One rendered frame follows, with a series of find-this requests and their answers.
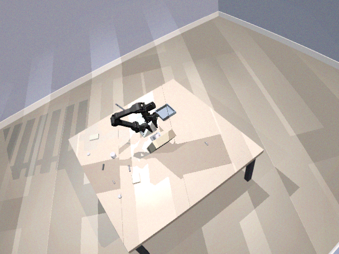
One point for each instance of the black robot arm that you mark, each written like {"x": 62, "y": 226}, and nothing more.
{"x": 135, "y": 108}

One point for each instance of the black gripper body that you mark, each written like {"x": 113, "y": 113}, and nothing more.
{"x": 143, "y": 125}

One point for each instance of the dark grey cylinder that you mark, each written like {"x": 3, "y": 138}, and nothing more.
{"x": 113, "y": 155}

